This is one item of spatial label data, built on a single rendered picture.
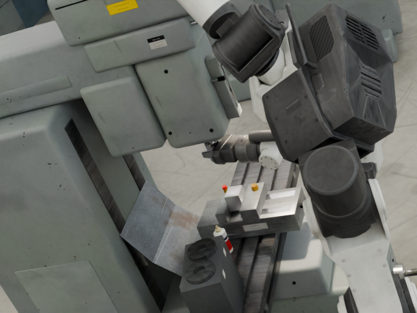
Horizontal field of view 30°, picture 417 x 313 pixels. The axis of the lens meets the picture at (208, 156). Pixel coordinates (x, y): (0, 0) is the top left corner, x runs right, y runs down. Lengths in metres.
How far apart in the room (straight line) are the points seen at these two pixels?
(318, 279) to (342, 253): 0.67
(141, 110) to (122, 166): 0.41
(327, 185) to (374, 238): 0.31
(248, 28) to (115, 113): 0.71
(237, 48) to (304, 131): 0.24
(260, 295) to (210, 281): 0.23
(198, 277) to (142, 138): 0.48
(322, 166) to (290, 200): 0.96
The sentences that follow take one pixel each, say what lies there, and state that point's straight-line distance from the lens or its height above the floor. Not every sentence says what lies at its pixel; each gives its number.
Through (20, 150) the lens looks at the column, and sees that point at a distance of 2.44.
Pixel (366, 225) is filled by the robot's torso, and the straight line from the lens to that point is 1.79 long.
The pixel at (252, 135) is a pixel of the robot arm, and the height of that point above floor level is 1.30.
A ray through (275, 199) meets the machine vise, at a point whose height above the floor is 0.99.
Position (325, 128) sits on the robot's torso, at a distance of 1.77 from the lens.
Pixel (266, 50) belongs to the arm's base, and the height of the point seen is 1.71.
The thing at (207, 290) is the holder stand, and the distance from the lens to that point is 2.18.
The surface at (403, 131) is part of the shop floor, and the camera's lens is 4.66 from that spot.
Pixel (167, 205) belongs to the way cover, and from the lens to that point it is 2.84.
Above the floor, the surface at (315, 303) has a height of 0.68.
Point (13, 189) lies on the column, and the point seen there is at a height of 1.37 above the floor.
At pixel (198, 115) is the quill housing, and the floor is 1.42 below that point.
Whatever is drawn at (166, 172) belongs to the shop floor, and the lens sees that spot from 5.14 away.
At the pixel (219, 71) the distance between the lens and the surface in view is 2.32.
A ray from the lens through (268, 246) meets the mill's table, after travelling 2.53.
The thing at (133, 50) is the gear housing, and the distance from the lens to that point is 2.25.
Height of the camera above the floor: 2.39
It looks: 28 degrees down
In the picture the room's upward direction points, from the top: 23 degrees counter-clockwise
